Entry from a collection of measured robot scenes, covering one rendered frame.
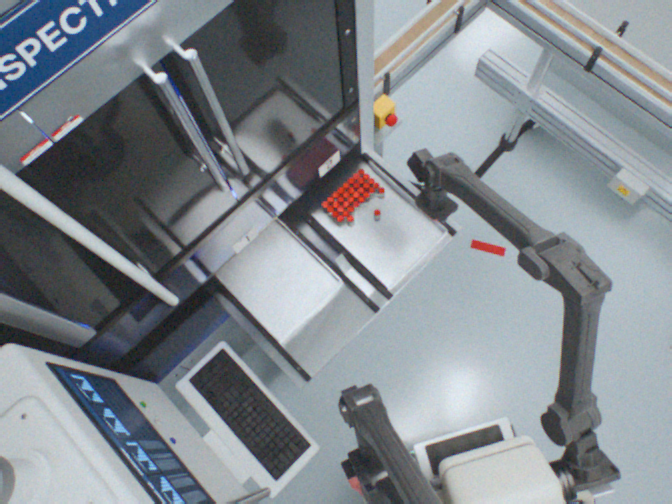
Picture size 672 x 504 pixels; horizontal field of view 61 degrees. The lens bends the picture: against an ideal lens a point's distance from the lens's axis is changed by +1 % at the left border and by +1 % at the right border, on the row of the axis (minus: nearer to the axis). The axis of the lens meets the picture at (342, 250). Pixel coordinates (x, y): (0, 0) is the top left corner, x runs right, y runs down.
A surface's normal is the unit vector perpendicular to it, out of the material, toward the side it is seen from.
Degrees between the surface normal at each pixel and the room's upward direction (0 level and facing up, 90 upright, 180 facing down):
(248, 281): 0
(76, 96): 90
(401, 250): 0
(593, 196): 0
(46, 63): 90
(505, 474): 42
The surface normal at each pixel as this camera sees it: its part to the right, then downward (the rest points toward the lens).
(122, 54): 0.70, 0.66
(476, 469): -0.22, -0.85
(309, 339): -0.05, -0.32
